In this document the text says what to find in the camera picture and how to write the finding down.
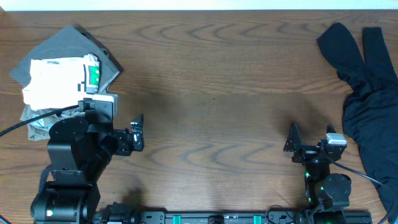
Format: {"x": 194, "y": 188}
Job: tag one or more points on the white t-shirt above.
{"x": 61, "y": 82}

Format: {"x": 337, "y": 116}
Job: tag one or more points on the grey folded trousers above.
{"x": 70, "y": 42}

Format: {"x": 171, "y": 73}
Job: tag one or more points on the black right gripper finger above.
{"x": 330, "y": 129}
{"x": 293, "y": 140}

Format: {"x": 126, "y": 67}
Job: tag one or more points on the beige folded shorts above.
{"x": 39, "y": 130}

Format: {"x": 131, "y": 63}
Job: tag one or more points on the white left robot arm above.
{"x": 80, "y": 148}

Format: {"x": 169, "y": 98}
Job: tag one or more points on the black garment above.
{"x": 370, "y": 112}

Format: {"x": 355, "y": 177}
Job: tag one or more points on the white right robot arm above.
{"x": 327, "y": 193}

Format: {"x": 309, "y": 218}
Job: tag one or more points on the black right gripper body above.
{"x": 306, "y": 153}

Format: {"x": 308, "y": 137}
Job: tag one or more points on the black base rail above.
{"x": 270, "y": 217}

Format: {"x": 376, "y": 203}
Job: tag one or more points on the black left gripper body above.
{"x": 129, "y": 142}

